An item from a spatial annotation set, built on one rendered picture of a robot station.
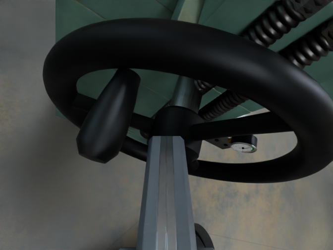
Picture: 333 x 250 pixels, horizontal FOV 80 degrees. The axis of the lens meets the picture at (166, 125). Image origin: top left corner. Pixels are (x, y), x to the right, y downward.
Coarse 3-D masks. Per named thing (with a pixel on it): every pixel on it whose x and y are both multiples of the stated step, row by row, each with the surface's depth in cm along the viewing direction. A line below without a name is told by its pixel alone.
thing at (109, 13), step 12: (84, 0) 31; (96, 0) 31; (108, 0) 30; (120, 0) 30; (132, 0) 29; (144, 0) 29; (156, 0) 28; (96, 12) 33; (108, 12) 32; (120, 12) 31; (132, 12) 31; (144, 12) 30; (156, 12) 30; (168, 12) 29; (252, 108) 44
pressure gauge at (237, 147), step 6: (234, 138) 49; (240, 138) 48; (246, 138) 47; (252, 138) 47; (234, 144) 49; (240, 144) 48; (246, 144) 47; (252, 144) 47; (234, 150) 52; (240, 150) 52; (246, 150) 51; (252, 150) 49
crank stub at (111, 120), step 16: (112, 80) 12; (128, 80) 12; (112, 96) 11; (128, 96) 12; (96, 112) 11; (112, 112) 11; (128, 112) 12; (80, 128) 11; (96, 128) 10; (112, 128) 11; (80, 144) 10; (96, 144) 10; (112, 144) 10; (96, 160) 11
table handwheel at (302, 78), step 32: (96, 32) 11; (128, 32) 10; (160, 32) 10; (192, 32) 10; (224, 32) 10; (64, 64) 14; (96, 64) 12; (128, 64) 12; (160, 64) 11; (192, 64) 10; (224, 64) 10; (256, 64) 10; (288, 64) 10; (64, 96) 19; (192, 96) 23; (256, 96) 11; (288, 96) 11; (320, 96) 11; (160, 128) 21; (192, 128) 20; (224, 128) 17; (256, 128) 15; (288, 128) 14; (320, 128) 12; (192, 160) 22; (288, 160) 20; (320, 160) 16
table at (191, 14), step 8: (184, 0) 20; (192, 0) 21; (200, 0) 21; (176, 8) 22; (184, 8) 20; (192, 8) 21; (200, 8) 21; (176, 16) 20; (184, 16) 20; (192, 16) 20; (328, 88) 34
